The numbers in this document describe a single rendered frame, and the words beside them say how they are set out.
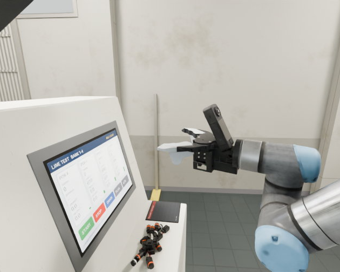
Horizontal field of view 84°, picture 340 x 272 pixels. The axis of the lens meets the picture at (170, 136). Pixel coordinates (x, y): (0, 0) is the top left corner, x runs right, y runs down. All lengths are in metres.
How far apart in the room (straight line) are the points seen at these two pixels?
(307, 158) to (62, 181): 0.59
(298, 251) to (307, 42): 2.92
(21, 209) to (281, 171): 0.55
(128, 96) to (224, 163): 2.41
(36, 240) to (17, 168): 0.17
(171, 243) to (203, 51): 2.34
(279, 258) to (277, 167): 0.17
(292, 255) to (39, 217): 0.51
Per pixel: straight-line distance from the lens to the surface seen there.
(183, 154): 0.50
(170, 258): 0.84
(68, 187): 0.62
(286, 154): 0.46
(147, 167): 2.99
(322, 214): 0.37
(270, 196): 0.48
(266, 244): 0.38
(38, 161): 0.56
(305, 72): 3.13
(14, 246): 0.53
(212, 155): 0.49
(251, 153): 0.46
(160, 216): 1.01
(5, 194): 0.51
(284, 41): 3.03
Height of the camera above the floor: 1.60
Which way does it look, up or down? 15 degrees down
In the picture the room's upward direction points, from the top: straight up
